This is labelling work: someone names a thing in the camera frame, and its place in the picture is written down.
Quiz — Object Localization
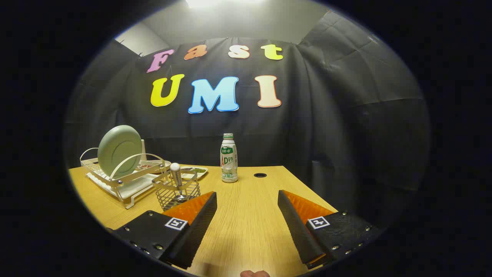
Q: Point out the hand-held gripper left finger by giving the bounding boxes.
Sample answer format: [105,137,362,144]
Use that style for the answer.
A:
[111,191,218,270]

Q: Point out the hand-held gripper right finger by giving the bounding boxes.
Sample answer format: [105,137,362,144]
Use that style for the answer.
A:
[278,190,381,270]

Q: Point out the metal wire basket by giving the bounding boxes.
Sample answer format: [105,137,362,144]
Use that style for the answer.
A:
[152,170,201,211]

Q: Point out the metal spoon with white-tipped handle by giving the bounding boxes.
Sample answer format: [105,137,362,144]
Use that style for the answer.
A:
[170,163,189,202]

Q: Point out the white wire dish rack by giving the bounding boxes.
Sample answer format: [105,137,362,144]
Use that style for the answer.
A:
[80,139,171,209]

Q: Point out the pale green plate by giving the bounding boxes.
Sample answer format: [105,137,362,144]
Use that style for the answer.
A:
[98,125,143,178]

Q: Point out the round beige dish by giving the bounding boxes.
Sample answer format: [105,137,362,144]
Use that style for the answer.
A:
[135,160,172,172]

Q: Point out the white divided tray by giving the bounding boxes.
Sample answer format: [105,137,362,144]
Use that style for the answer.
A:
[179,165,208,180]

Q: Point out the white green-label drink bottle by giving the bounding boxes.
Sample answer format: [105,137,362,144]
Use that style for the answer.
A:
[220,133,238,183]

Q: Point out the black backdrop cloth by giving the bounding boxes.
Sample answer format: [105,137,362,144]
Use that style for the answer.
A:
[63,10,430,227]

